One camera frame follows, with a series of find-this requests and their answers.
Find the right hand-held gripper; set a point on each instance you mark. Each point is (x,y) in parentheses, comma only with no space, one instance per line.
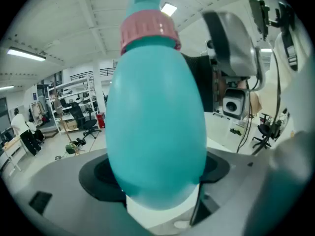
(233,102)

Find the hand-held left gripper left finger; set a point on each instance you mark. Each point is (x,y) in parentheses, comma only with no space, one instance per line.
(73,205)

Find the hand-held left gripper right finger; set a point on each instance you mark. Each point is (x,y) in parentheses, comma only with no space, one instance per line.
(233,193)

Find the teal toy with pink tip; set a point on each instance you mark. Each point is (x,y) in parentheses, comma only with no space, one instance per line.
(155,122)

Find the person's right forearm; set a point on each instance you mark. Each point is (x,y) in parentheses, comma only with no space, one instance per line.
(256,102)

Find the long ceiling tube light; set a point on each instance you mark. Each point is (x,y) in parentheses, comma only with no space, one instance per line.
(266,50)
(7,87)
(25,54)

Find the spare grey gripper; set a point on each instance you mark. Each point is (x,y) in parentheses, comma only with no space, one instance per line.
(59,157)

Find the green canister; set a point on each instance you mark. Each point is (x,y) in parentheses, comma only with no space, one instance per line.
(71,148)

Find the black mounted screen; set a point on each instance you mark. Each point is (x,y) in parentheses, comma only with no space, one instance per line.
(257,13)

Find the black bag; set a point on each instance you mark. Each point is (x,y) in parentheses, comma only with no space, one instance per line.
(81,141)

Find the small black swivel chair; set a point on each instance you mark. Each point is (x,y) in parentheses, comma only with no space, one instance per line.
(264,129)

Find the wooden coat rack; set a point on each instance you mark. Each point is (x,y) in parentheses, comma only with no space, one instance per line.
(67,134)

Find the rectangular ceiling panel light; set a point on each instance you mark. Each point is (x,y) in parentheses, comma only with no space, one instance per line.
(169,9)

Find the large cardboard box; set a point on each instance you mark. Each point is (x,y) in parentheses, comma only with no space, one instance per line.
(71,124)

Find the black office chair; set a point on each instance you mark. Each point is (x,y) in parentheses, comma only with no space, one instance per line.
(89,124)

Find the person's cream printed t-shirt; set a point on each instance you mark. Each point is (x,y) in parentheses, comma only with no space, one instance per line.
(302,95)

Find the white desk with wooden top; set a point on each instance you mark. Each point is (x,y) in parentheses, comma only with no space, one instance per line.
(11,144)

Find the red box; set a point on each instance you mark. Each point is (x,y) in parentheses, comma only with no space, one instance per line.
(101,120)

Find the clothes rack with coats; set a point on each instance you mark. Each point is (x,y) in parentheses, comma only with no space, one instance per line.
(37,110)

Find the black mezzanine railing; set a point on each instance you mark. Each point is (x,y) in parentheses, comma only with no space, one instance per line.
(105,71)

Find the tall white shelving unit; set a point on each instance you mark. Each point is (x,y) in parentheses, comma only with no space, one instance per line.
(73,82)

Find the black clamp mount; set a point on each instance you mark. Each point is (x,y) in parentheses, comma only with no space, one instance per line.
(285,16)

